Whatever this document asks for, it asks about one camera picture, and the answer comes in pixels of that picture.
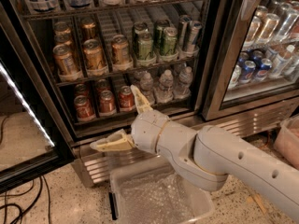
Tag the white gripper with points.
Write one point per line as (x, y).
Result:
(147, 129)

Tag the orange can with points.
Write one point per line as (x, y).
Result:
(63, 57)
(63, 34)
(94, 54)
(120, 49)
(88, 27)

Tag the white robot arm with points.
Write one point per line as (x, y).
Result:
(207, 156)

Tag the red can front right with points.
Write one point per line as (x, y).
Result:
(126, 99)

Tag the red can front middle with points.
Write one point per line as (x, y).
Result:
(107, 103)

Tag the water bottle middle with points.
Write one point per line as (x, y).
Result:
(164, 90)

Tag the water bottle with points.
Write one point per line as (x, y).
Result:
(164, 90)
(146, 87)
(184, 81)

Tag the red can front left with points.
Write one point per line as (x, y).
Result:
(84, 108)

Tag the red can back left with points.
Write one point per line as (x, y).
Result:
(81, 89)

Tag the green can front left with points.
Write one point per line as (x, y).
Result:
(145, 46)

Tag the green can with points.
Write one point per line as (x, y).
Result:
(145, 46)
(138, 28)
(169, 41)
(159, 26)

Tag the green can front right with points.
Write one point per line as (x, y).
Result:
(169, 41)

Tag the stainless steel fridge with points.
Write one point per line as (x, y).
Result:
(32, 35)

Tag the green can back left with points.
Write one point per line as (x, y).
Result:
(138, 28)

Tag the open glass fridge door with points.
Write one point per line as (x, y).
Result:
(31, 144)

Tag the green can back right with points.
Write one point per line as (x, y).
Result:
(159, 26)

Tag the silver slim can back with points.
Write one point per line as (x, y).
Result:
(183, 22)

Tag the silver slim can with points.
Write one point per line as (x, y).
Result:
(183, 22)
(191, 36)

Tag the silver slim can front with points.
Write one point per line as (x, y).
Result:
(191, 36)

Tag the blue pepsi can left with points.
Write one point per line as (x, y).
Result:
(247, 69)

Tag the blue pepsi can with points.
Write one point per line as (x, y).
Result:
(247, 69)
(263, 67)

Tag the closed glass fridge door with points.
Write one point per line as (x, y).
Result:
(255, 29)

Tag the blue pepsi can right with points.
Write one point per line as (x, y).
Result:
(263, 67)

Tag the water bottle left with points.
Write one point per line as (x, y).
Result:
(146, 87)

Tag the water bottle right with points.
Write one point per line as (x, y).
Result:
(184, 81)

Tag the clear plastic bin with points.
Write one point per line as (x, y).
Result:
(150, 192)

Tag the pink plastic tub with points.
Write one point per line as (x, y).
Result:
(287, 141)

